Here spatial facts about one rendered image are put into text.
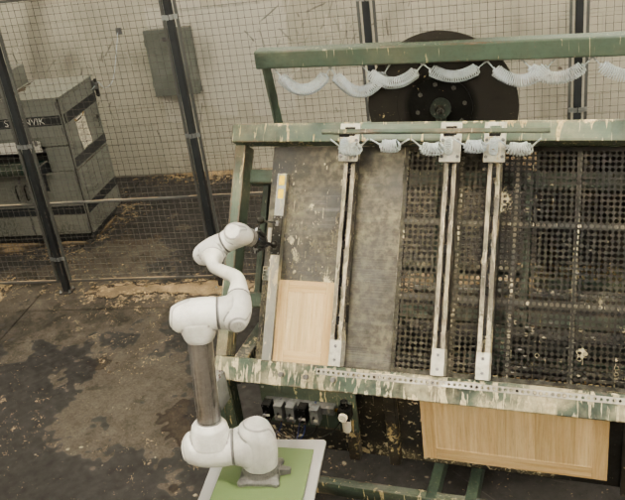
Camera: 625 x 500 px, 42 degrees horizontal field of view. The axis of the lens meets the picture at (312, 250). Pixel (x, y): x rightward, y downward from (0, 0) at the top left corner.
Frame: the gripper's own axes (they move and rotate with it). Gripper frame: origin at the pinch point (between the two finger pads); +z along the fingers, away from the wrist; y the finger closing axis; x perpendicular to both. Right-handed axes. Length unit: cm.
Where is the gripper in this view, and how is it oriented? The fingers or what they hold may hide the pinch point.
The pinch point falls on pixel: (266, 243)
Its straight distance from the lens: 401.9
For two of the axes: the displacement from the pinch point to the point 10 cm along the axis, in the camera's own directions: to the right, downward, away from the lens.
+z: 3.3, 1.2, 9.4
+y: -0.8, 9.9, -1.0
